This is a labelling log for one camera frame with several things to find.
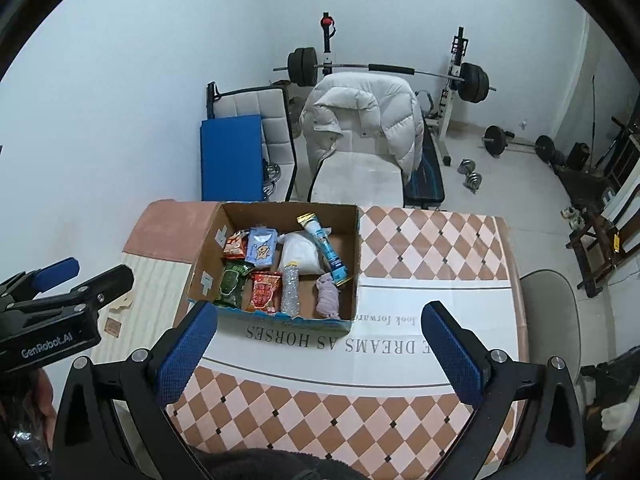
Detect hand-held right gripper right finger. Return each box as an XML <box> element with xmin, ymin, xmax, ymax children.
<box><xmin>421</xmin><ymin>301</ymin><xmax>587</xmax><ymax>480</ymax></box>

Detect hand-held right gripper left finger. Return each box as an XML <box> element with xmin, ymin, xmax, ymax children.
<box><xmin>50</xmin><ymin>300</ymin><xmax>218</xmax><ymax>480</ymax></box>

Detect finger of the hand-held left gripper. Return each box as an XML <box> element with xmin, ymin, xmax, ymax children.
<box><xmin>0</xmin><ymin>257</ymin><xmax>81</xmax><ymax>306</ymax></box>
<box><xmin>10</xmin><ymin>265</ymin><xmax>135</xmax><ymax>311</ymax></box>

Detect green snack packet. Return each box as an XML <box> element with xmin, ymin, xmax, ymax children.
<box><xmin>214</xmin><ymin>260</ymin><xmax>255</xmax><ymax>308</ymax></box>

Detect cardboard box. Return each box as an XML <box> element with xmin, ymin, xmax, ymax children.
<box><xmin>187</xmin><ymin>201</ymin><xmax>362</xmax><ymax>337</ymax></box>

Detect red snack packet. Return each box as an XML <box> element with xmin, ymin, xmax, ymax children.
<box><xmin>245</xmin><ymin>271</ymin><xmax>283</xmax><ymax>315</ymax></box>

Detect orange cartoon snack packet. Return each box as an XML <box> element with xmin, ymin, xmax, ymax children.
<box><xmin>222</xmin><ymin>230</ymin><xmax>250</xmax><ymax>261</ymax></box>

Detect silver glitter pouch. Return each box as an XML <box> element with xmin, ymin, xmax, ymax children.
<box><xmin>280</xmin><ymin>261</ymin><xmax>301</xmax><ymax>317</ymax></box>

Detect light blue tissue packet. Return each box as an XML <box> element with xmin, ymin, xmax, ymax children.
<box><xmin>245</xmin><ymin>226</ymin><xmax>278</xmax><ymax>267</ymax></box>

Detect grey purple cloth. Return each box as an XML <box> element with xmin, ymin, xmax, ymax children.
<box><xmin>315</xmin><ymin>274</ymin><xmax>341</xmax><ymax>320</ymax></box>

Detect white powder bag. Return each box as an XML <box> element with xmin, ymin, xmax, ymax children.
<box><xmin>277</xmin><ymin>232</ymin><xmax>326</xmax><ymax>277</ymax></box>

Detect blue tube packet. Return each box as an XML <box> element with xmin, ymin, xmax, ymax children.
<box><xmin>296</xmin><ymin>213</ymin><xmax>351</xmax><ymax>287</ymax></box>

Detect person's left hand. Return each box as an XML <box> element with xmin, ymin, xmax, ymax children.
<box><xmin>30</xmin><ymin>367</ymin><xmax>58</xmax><ymax>423</ymax></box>

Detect grey plastic chair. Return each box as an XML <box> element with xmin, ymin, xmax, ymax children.
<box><xmin>517</xmin><ymin>270</ymin><xmax>583</xmax><ymax>386</ymax></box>

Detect checkered tablecloth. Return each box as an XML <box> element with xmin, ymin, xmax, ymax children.
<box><xmin>165</xmin><ymin>205</ymin><xmax>531</xmax><ymax>466</ymax></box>

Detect black folded scooter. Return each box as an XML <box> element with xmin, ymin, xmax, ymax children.
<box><xmin>582</xmin><ymin>350</ymin><xmax>640</xmax><ymax>401</ymax></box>

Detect black weight bench pad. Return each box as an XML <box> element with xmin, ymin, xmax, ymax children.
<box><xmin>402</xmin><ymin>115</ymin><xmax>446</xmax><ymax>211</ymax></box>

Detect blue folded mat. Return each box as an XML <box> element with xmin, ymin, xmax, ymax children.
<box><xmin>200</xmin><ymin>115</ymin><xmax>264</xmax><ymax>202</ymax></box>

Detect white goose plush toy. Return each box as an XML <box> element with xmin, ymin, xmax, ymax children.
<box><xmin>600</xmin><ymin>400</ymin><xmax>640</xmax><ymax>456</ymax></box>

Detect dark wooden chair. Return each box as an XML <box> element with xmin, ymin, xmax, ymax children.
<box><xmin>565</xmin><ymin>195</ymin><xmax>640</xmax><ymax>298</ymax></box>

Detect chrome weight plates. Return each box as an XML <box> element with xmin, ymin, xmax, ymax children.
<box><xmin>262</xmin><ymin>160</ymin><xmax>283</xmax><ymax>196</ymax></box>

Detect white padded chair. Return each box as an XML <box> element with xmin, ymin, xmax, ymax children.
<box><xmin>292</xmin><ymin>125</ymin><xmax>406</xmax><ymax>207</ymax></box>

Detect black exercise machine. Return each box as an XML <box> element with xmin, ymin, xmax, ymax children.
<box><xmin>550</xmin><ymin>115</ymin><xmax>640</xmax><ymax>211</ymax></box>

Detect short barbell black plates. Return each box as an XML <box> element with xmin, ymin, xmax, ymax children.
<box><xmin>482</xmin><ymin>125</ymin><xmax>557</xmax><ymax>163</ymax></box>

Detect black speaker box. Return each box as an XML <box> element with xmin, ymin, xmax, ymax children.
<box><xmin>567</xmin><ymin>143</ymin><xmax>591</xmax><ymax>170</ymax></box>

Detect white barbell rack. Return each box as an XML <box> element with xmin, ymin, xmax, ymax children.
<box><xmin>320</xmin><ymin>11</ymin><xmax>473</xmax><ymax>167</ymax></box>

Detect white puffer jacket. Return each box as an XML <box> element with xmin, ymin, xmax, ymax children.
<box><xmin>299</xmin><ymin>72</ymin><xmax>426</xmax><ymax>186</ymax></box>

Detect barbell with black plates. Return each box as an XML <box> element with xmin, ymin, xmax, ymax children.
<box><xmin>273</xmin><ymin>47</ymin><xmax>497</xmax><ymax>103</ymax></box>

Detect white quilted chair black frame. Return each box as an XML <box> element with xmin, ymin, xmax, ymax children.
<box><xmin>206</xmin><ymin>81</ymin><xmax>301</xmax><ymax>201</ymax></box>

